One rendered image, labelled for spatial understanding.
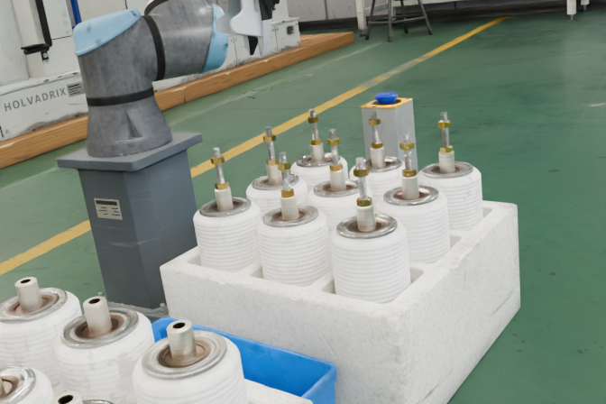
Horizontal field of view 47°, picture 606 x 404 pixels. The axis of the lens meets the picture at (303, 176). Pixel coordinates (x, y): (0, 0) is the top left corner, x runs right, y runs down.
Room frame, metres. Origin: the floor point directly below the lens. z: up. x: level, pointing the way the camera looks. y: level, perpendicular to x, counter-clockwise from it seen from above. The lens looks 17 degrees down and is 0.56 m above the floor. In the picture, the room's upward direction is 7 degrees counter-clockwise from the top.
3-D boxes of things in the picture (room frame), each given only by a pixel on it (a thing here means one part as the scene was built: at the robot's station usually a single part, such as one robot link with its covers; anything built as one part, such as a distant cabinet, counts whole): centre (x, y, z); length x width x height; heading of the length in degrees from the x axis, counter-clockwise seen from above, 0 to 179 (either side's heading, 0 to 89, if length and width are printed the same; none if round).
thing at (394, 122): (1.24, -0.17, 0.16); 0.07 x 0.07 x 0.31; 52
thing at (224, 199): (0.94, 0.12, 0.26); 0.02 x 0.02 x 0.03
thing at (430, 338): (0.96, -0.05, 0.09); 0.39 x 0.39 x 0.18; 52
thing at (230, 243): (0.94, 0.12, 0.16); 0.10 x 0.10 x 0.18
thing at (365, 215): (0.79, -0.07, 0.26); 0.02 x 0.02 x 0.03
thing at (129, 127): (1.21, 0.30, 0.35); 0.15 x 0.15 x 0.10
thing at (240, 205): (0.94, 0.12, 0.25); 0.08 x 0.08 x 0.01
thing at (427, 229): (0.89, -0.14, 0.16); 0.10 x 0.10 x 0.18
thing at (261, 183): (1.03, 0.04, 0.25); 0.08 x 0.08 x 0.01
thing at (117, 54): (1.21, 0.29, 0.47); 0.13 x 0.12 x 0.14; 117
